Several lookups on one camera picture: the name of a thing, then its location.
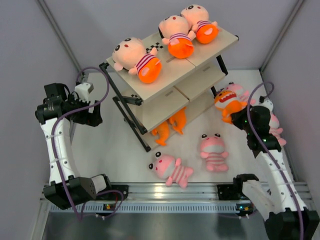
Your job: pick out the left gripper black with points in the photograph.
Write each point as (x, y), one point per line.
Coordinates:
(94, 118)

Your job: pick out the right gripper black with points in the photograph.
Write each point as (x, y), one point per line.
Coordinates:
(236, 116)

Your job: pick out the orange shark plush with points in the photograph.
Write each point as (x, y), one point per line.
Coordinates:
(163, 133)
(228, 103)

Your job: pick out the pink striped frog plush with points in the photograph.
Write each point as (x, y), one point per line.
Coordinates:
(171, 169)
(213, 151)
(276, 130)
(242, 94)

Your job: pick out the black-haired boy doll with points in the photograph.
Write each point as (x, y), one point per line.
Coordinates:
(132, 56)

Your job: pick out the boy doll orange shorts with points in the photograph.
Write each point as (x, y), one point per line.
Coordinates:
(176, 35)

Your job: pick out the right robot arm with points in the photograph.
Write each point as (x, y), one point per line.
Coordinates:
(285, 214)

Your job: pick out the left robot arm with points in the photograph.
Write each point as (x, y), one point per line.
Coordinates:
(59, 109)

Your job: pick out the orange shark plush under shelf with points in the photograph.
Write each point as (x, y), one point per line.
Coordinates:
(163, 133)

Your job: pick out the beige three-tier shelf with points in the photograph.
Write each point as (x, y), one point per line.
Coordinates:
(182, 83)

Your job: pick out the boy doll on shelf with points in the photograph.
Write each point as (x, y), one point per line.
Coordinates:
(199, 20)

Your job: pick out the pink striped frog plush back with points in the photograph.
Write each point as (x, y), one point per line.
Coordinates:
(242, 94)

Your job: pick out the pink striped frog plush front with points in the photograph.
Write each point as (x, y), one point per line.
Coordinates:
(171, 169)

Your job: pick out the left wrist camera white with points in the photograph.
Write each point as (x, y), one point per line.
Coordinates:
(83, 91)

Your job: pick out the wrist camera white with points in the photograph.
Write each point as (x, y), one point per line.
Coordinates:
(83, 91)
(266, 102)

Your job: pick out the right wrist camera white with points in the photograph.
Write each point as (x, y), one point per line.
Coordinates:
(266, 102)

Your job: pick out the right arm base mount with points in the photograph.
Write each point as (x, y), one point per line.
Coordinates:
(229, 192)

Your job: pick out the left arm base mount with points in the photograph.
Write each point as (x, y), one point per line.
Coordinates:
(114, 195)

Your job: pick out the slotted cable duct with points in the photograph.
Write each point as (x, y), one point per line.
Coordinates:
(130, 207)

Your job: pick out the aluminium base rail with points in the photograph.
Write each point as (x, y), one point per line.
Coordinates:
(139, 191)

